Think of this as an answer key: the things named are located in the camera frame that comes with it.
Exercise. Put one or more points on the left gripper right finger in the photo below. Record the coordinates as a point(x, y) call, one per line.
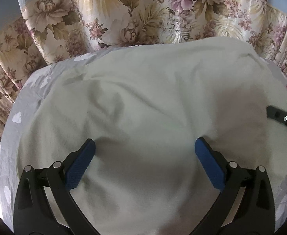
point(245, 204)

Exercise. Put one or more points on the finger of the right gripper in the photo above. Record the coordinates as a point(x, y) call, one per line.
point(277, 114)

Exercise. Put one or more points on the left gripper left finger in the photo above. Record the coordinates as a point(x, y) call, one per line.
point(43, 201)

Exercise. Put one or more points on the pale green large garment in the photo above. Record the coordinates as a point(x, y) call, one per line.
point(148, 107)

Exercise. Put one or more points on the grey animal print bedsheet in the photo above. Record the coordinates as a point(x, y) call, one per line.
point(23, 102)

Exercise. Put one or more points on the blue floral curtain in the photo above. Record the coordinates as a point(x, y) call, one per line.
point(37, 33)

